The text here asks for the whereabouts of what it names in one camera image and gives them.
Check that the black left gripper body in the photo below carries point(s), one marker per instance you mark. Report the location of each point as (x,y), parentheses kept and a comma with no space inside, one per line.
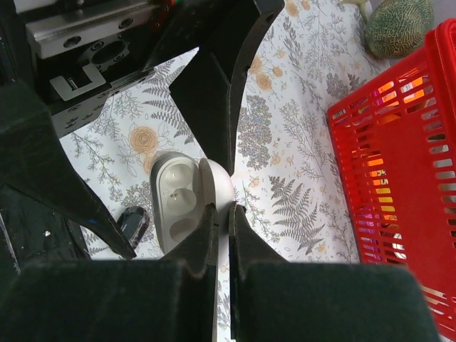
(73,55)

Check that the white earbud charging case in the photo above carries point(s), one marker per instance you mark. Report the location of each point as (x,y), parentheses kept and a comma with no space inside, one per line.
(181,187)

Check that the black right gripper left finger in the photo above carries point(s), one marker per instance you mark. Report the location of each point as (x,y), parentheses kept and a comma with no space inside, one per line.
(168,299)

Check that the floral patterned table mat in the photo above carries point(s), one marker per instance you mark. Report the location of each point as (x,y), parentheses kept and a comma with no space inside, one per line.
(285,175)

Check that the green melon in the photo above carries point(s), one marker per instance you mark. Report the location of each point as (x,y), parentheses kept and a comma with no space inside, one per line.
(395,29)

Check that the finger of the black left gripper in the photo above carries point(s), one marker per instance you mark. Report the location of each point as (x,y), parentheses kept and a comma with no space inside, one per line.
(208,92)
(34,163)

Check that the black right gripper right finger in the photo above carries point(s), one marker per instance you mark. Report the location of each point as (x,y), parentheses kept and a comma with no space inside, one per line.
(273,299)

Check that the black earbud charging case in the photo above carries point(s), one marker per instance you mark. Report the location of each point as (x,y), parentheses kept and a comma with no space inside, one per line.
(133,222)

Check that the red plastic shopping basket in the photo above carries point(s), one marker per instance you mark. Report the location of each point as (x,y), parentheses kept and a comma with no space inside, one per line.
(394,142)

